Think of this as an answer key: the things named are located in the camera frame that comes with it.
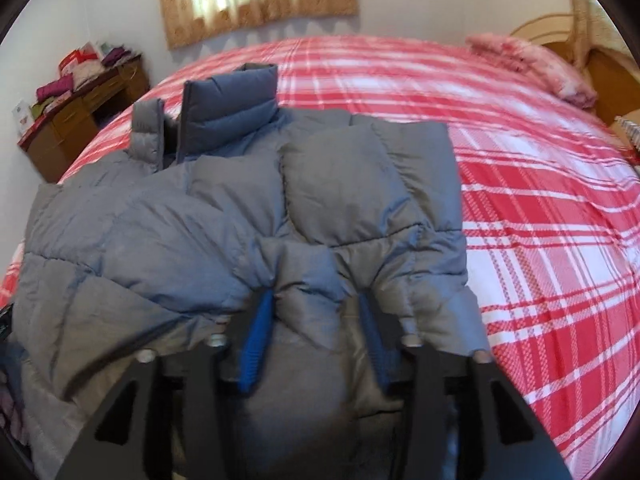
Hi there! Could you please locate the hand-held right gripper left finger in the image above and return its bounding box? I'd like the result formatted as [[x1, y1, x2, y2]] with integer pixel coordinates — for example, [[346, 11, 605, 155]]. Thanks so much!
[[57, 287, 278, 480]]

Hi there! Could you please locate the grey puffer jacket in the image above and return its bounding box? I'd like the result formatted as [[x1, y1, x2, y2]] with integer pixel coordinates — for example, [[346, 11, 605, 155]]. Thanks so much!
[[10, 62, 493, 480]]

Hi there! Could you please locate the pale pink folded cloth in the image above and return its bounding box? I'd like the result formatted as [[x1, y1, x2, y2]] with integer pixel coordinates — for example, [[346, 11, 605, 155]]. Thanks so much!
[[72, 59, 110, 92]]

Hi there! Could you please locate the wooden shelf cabinet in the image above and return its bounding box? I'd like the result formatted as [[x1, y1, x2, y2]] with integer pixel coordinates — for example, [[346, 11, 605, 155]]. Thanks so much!
[[17, 54, 152, 183]]

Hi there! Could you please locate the magenta folded cloth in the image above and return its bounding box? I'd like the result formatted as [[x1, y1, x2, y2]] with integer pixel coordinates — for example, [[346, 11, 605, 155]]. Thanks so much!
[[36, 77, 75, 102]]

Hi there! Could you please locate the wide beige window curtain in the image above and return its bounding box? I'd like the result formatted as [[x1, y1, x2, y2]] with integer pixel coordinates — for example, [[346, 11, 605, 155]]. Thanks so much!
[[156, 0, 360, 51]]

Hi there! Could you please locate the white card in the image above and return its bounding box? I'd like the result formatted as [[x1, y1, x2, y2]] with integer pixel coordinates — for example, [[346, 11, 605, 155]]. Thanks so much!
[[10, 101, 35, 137]]

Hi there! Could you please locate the red plaid bed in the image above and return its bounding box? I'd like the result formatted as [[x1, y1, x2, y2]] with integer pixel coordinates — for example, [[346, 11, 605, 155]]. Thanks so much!
[[0, 35, 640, 471]]

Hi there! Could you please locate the wooden bed headboard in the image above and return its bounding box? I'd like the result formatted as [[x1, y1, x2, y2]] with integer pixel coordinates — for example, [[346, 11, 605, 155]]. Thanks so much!
[[510, 16, 640, 128]]

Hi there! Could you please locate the pink floral pillow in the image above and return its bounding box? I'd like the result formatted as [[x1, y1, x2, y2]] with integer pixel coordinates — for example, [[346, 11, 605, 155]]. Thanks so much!
[[466, 32, 598, 108]]

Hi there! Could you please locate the striped pillow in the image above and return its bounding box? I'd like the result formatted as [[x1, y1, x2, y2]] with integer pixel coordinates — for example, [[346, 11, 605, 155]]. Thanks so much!
[[612, 115, 640, 163]]

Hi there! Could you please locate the red box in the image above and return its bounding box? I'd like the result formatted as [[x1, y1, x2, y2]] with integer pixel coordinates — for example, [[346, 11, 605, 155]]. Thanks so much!
[[58, 42, 98, 75]]

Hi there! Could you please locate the long beige window curtain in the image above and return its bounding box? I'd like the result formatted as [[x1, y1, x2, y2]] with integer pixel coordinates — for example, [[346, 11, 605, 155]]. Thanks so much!
[[570, 0, 638, 73]]

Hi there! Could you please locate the purple folded cloth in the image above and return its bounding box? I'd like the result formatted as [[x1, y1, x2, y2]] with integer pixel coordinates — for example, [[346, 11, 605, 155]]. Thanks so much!
[[101, 46, 135, 68]]

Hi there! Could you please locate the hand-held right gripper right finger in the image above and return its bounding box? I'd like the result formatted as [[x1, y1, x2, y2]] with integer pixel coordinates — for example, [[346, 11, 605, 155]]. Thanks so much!
[[356, 290, 573, 480]]

